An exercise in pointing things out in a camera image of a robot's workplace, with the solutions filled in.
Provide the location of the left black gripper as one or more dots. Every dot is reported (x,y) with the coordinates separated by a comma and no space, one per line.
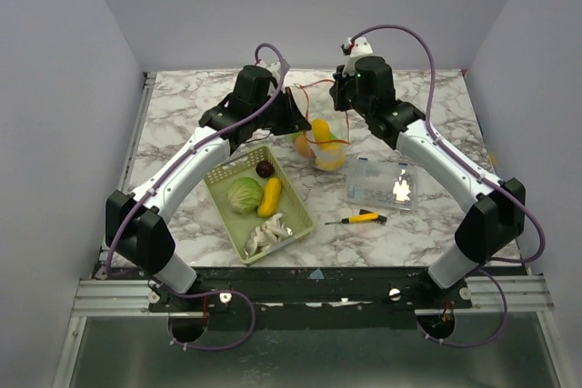
(294,121)

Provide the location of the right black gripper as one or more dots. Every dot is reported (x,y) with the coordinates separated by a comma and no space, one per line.
(339,91)

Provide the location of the peach fruit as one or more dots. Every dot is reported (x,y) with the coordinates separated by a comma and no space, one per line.
(303,147)

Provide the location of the yellow lemon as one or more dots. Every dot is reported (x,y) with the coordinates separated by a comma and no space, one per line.
(320,131)

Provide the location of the clear zip bag orange zipper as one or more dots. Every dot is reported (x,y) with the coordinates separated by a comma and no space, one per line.
(313,104)

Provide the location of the orange fruit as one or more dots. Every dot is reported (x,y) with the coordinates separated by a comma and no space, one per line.
(330,157)

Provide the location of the yellow squash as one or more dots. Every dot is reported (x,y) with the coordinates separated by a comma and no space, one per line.
(271,196)

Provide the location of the green cabbage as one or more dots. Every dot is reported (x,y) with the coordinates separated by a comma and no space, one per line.
(244,195)

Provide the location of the green perforated plastic basket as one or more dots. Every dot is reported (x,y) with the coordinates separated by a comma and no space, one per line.
(239,226)

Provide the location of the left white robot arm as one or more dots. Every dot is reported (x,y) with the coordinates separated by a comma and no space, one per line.
(136,223)

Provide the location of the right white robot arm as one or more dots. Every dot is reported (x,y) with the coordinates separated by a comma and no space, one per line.
(493,217)

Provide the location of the dark red plum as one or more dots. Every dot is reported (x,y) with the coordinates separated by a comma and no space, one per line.
(264,169)

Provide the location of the clear plastic parts box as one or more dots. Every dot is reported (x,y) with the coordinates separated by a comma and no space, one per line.
(383,185)

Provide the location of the white mushroom cluster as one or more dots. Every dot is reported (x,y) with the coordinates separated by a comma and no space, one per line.
(270,232)

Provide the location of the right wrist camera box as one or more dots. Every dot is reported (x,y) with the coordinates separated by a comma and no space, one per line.
(354,49)

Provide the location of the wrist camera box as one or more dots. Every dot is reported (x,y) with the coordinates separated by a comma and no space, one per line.
(354,49)
(277,69)

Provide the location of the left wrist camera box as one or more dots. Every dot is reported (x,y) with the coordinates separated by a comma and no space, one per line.
(277,69)

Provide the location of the yellow handled screwdriver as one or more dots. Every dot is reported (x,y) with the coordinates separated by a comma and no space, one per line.
(364,216)

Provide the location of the black mounting rail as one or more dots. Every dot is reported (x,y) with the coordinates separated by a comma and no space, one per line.
(232,299)

